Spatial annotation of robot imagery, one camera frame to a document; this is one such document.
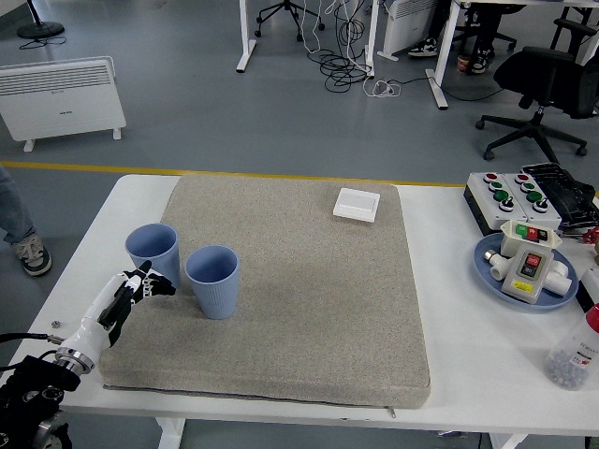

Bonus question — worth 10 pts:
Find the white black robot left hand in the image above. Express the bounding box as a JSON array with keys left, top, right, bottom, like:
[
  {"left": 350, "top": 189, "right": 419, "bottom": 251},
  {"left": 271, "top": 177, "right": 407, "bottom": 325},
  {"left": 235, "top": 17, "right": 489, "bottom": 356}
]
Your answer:
[{"left": 56, "top": 260, "right": 177, "bottom": 364}]

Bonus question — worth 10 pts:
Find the blue ribbed plastic cup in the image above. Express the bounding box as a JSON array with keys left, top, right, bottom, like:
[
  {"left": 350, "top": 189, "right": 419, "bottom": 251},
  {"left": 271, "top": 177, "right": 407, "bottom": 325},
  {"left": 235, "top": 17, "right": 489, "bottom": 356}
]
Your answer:
[
  {"left": 184, "top": 244, "right": 241, "bottom": 322},
  {"left": 124, "top": 223, "right": 182, "bottom": 289}
]

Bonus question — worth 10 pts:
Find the white push-button control box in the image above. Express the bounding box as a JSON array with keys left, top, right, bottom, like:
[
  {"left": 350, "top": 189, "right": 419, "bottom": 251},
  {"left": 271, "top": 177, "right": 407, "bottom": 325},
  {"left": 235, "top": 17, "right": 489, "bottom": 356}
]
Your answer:
[
  {"left": 463, "top": 171, "right": 533, "bottom": 237},
  {"left": 500, "top": 171, "right": 563, "bottom": 230}
]

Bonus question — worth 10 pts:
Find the grey-brown cushion mat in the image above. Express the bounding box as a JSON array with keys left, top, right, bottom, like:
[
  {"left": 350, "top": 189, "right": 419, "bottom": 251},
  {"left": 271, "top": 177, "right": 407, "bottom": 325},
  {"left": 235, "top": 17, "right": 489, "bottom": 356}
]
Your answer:
[{"left": 97, "top": 174, "right": 432, "bottom": 411}]

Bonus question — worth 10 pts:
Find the large white panel heater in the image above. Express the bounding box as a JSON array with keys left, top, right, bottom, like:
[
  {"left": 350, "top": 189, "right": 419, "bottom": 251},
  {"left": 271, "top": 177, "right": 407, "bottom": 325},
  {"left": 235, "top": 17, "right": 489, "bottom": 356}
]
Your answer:
[{"left": 0, "top": 55, "right": 128, "bottom": 153}]

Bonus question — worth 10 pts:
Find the black round stand base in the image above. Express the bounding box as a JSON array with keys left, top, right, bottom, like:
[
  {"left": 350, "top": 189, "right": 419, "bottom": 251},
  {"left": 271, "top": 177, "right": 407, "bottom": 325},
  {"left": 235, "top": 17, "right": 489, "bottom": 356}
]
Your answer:
[{"left": 17, "top": 0, "right": 66, "bottom": 39}]

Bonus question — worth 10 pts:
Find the white desk leg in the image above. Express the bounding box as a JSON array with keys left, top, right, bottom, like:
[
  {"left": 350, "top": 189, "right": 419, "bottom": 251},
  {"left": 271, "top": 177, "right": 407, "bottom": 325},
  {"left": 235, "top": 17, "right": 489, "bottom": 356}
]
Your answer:
[
  {"left": 364, "top": 0, "right": 381, "bottom": 79},
  {"left": 425, "top": 0, "right": 462, "bottom": 111},
  {"left": 236, "top": 0, "right": 258, "bottom": 73}
]

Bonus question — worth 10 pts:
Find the white table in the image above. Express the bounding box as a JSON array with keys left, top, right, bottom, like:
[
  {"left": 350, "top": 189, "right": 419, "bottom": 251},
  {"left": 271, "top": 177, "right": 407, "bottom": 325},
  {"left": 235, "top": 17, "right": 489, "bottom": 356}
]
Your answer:
[{"left": 0, "top": 174, "right": 599, "bottom": 449}]

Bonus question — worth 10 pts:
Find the black star chair base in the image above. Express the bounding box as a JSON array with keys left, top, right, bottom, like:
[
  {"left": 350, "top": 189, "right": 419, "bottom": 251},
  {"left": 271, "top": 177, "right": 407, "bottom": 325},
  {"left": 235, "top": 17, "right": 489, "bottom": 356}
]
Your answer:
[{"left": 255, "top": 0, "right": 327, "bottom": 43}]

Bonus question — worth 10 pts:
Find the blue plate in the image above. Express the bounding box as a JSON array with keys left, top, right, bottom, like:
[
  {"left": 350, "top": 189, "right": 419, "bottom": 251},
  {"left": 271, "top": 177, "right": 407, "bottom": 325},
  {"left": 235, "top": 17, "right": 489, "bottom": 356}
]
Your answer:
[{"left": 474, "top": 232, "right": 581, "bottom": 311}]

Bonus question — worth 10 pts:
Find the white pipe fitting metal thread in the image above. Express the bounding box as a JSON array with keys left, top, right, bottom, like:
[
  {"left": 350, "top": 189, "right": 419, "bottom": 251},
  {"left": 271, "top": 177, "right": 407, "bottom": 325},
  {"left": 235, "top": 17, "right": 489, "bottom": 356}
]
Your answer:
[{"left": 483, "top": 250, "right": 514, "bottom": 282}]

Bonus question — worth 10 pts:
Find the white pipe tee fitting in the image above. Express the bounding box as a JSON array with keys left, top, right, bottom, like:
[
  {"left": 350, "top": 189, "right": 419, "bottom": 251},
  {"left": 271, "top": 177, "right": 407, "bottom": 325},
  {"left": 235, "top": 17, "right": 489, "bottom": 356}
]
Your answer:
[{"left": 542, "top": 259, "right": 574, "bottom": 297}]

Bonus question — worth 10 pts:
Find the clear bottle red cap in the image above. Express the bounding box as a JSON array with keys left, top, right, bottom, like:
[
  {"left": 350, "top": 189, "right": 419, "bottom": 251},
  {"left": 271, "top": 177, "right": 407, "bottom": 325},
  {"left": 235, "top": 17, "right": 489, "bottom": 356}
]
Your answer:
[{"left": 544, "top": 303, "right": 599, "bottom": 392}]

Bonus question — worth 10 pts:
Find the black tool case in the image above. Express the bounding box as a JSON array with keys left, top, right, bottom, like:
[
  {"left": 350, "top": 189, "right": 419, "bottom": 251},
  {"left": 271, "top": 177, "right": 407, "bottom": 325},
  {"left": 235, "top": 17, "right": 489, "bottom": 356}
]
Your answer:
[{"left": 521, "top": 162, "right": 599, "bottom": 234}]

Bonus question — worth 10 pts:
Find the person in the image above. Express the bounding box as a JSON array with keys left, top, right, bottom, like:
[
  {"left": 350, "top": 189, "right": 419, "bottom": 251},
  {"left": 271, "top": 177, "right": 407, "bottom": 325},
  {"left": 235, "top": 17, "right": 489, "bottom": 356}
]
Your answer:
[{"left": 408, "top": 0, "right": 505, "bottom": 76}]

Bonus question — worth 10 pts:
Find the black office chair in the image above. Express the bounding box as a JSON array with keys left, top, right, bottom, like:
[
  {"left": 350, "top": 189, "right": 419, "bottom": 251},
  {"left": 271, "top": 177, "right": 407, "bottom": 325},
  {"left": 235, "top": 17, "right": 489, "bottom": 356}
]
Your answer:
[
  {"left": 549, "top": 0, "right": 599, "bottom": 51},
  {"left": 475, "top": 45, "right": 599, "bottom": 164}
]

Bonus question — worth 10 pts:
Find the white wall switch panel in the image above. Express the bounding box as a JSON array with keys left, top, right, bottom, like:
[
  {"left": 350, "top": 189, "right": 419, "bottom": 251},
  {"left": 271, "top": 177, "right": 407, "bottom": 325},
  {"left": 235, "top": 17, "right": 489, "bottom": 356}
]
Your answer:
[{"left": 332, "top": 187, "right": 382, "bottom": 225}]

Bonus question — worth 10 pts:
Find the black floor cable bundle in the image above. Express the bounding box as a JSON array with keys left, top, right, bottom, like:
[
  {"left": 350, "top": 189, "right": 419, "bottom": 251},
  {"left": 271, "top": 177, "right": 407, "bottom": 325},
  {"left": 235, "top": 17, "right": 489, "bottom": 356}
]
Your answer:
[{"left": 306, "top": 0, "right": 375, "bottom": 93}]

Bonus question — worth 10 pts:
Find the white floor cable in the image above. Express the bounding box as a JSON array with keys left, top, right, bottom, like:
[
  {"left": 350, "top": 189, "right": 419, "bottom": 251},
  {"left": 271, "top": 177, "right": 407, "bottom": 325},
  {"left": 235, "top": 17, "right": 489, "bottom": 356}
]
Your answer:
[{"left": 362, "top": 79, "right": 403, "bottom": 99}]

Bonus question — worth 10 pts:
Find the beige three-button switch box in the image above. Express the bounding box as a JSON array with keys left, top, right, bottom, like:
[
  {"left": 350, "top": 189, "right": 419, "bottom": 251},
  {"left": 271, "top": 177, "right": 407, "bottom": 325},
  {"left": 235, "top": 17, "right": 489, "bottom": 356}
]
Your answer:
[{"left": 499, "top": 219, "right": 563, "bottom": 258}]

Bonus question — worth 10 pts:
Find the grey on-off power switch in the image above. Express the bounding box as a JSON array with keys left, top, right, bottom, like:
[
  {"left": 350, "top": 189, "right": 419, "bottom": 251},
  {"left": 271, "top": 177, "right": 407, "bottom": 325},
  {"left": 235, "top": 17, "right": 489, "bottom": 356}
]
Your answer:
[{"left": 502, "top": 242, "right": 556, "bottom": 301}]

